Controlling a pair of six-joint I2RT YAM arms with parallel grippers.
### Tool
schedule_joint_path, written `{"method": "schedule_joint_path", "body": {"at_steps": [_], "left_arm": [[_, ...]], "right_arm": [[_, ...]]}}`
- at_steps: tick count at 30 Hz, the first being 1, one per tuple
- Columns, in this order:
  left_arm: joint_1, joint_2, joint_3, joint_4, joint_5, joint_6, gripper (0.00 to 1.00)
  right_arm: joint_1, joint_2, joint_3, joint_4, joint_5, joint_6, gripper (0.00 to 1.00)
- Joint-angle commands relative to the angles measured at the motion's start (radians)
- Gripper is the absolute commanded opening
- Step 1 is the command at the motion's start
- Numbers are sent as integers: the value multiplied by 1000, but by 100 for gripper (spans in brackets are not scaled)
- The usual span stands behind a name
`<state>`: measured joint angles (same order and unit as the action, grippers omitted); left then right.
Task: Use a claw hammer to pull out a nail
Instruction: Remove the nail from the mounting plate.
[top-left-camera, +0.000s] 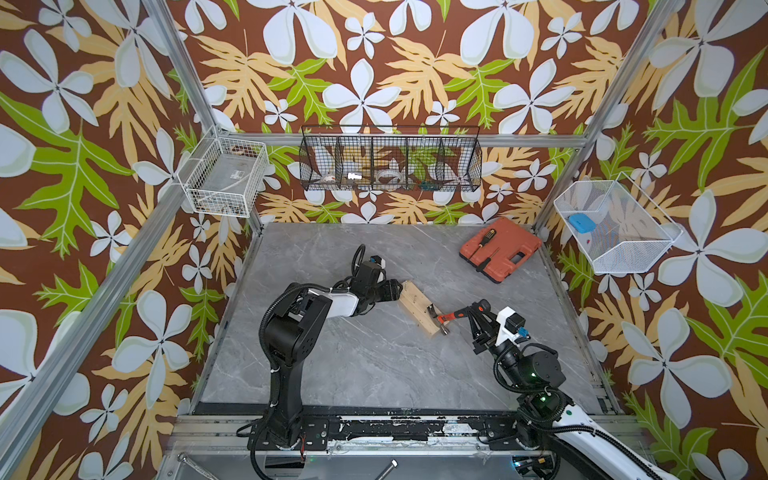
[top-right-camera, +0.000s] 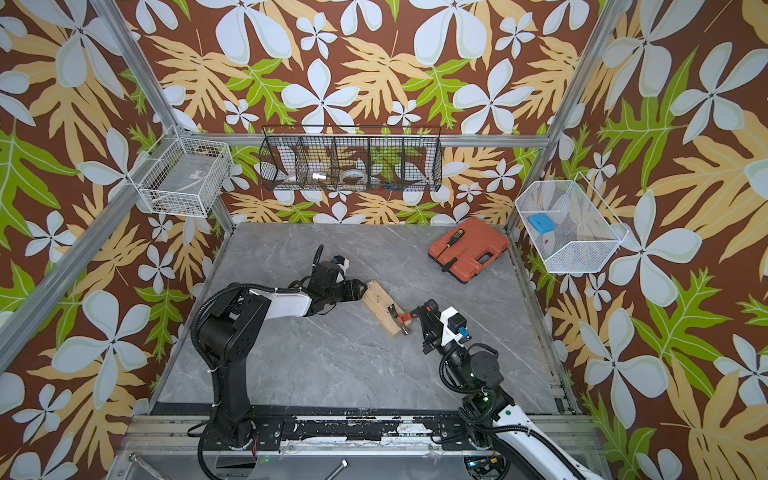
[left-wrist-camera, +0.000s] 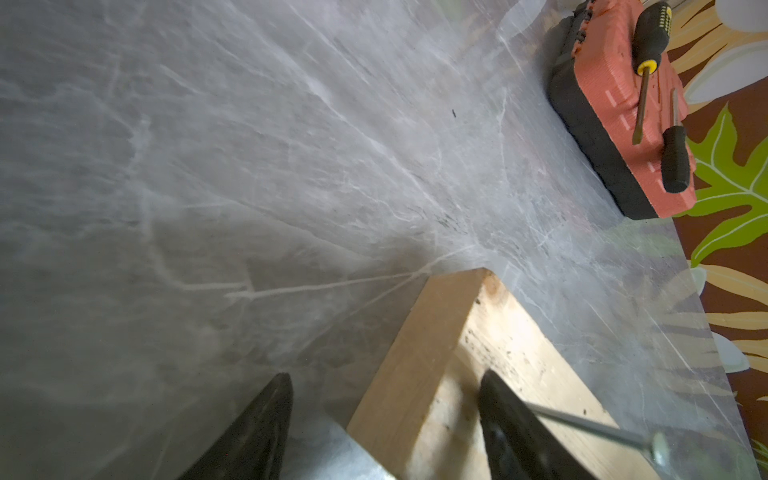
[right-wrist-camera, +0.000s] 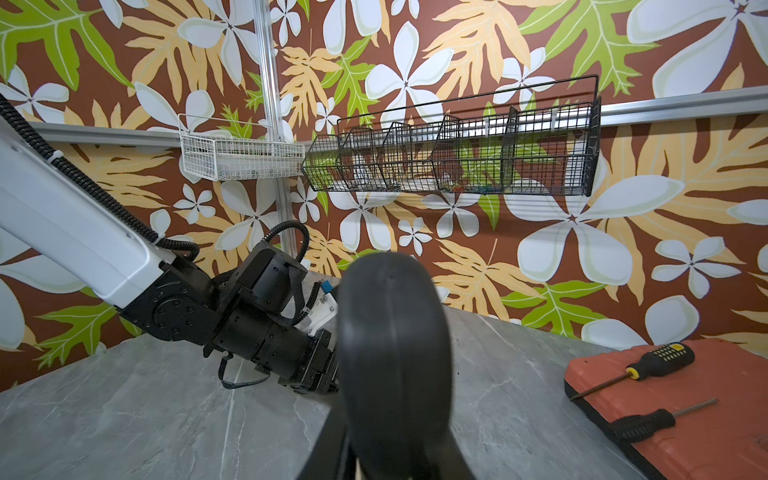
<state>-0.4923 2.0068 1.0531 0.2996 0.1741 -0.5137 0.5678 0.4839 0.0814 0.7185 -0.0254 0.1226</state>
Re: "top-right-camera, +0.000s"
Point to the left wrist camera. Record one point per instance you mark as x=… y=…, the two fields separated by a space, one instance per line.
x=341 y=261

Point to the white mesh basket right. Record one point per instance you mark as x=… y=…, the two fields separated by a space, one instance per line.
x=588 y=232

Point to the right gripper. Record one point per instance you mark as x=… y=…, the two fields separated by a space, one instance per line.
x=432 y=341

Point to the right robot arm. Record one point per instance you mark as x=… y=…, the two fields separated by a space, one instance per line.
x=492 y=420

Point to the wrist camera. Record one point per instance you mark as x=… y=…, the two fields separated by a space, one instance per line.
x=454 y=327
x=341 y=261

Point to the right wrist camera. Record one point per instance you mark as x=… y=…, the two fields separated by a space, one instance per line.
x=454 y=327

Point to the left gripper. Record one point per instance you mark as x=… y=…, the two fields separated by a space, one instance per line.
x=352 y=291

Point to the aluminium frame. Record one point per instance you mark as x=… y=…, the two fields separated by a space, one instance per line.
x=104 y=116

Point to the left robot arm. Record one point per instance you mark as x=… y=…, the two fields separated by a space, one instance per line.
x=227 y=325

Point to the red plastic tool case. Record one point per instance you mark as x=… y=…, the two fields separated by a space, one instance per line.
x=480 y=245

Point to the blue object in basket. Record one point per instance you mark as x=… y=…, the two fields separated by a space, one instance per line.
x=542 y=223

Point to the wooden block with nails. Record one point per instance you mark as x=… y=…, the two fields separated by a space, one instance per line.
x=376 y=299

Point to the white wire basket left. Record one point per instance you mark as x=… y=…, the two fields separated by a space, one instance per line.
x=182 y=174

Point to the red black claw hammer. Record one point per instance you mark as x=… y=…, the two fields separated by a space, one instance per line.
x=403 y=319

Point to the yellow black screwdriver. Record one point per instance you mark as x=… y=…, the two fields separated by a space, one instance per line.
x=455 y=237

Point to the black wire basket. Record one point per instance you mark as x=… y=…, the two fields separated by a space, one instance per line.
x=354 y=158

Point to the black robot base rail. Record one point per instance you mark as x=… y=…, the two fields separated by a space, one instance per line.
x=276 y=428

